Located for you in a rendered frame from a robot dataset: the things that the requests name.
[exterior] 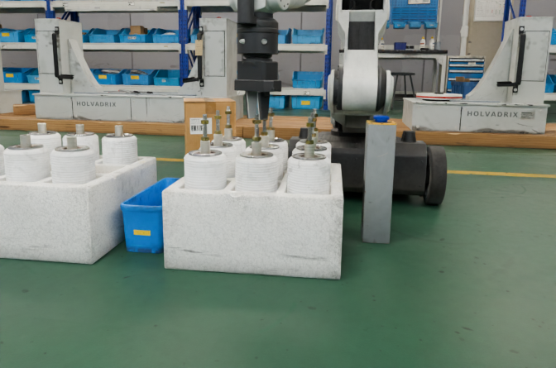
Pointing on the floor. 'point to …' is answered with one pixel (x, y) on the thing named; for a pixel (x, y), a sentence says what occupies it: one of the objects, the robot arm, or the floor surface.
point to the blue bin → (146, 218)
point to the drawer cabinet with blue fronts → (468, 65)
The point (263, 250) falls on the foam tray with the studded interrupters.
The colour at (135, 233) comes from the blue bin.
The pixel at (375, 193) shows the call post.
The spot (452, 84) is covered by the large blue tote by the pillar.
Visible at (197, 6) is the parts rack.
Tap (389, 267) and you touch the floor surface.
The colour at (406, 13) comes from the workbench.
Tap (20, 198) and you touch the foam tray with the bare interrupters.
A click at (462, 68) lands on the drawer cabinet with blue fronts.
